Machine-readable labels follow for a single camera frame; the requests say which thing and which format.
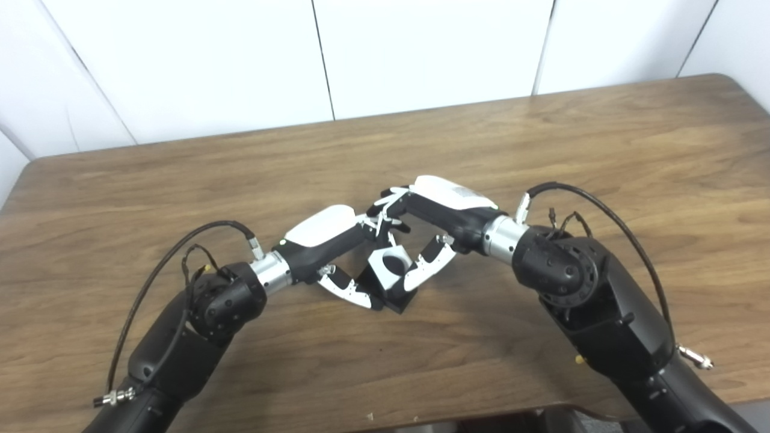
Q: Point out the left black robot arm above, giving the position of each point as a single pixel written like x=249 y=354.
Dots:
x=186 y=343

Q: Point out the dark robot torso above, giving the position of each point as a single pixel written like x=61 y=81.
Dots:
x=511 y=424

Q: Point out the black peg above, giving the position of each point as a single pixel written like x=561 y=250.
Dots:
x=400 y=300

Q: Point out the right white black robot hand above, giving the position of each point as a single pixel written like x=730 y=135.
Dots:
x=457 y=210

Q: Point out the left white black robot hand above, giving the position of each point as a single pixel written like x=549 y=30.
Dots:
x=325 y=231

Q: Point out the white square piece with hole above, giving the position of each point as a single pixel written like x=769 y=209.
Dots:
x=380 y=275

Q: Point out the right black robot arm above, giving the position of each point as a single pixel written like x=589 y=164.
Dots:
x=607 y=319

